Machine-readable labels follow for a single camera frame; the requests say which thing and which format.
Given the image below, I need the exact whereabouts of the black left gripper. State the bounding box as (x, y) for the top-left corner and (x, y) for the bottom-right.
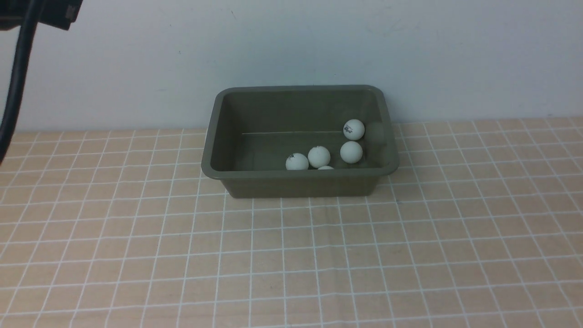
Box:
(0, 0), (83, 31)

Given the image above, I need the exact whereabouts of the plain white ball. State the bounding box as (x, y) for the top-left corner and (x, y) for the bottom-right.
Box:
(285, 153), (310, 170)

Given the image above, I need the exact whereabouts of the white ball with red logo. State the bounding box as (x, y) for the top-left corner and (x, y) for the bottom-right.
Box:
(342, 119), (366, 141)

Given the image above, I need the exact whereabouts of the olive green plastic bin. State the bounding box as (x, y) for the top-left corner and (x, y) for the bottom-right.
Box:
(201, 85), (399, 199)

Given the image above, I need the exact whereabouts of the beige checkered tablecloth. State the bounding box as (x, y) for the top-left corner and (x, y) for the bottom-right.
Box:
(0, 118), (583, 328)

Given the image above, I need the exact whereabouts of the black left camera cable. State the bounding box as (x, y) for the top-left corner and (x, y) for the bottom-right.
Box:
(0, 0), (44, 162)

